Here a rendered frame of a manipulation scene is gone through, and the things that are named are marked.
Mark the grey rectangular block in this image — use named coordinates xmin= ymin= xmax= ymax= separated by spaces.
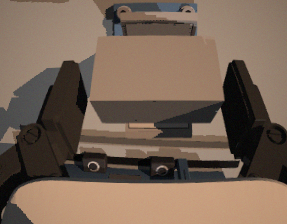
xmin=89 ymin=36 xmax=225 ymax=123

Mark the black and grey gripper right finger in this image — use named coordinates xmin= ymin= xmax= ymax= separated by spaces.
xmin=221 ymin=60 xmax=287 ymax=184

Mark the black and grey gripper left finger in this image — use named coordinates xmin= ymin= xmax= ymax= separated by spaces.
xmin=0 ymin=60 xmax=88 ymax=224

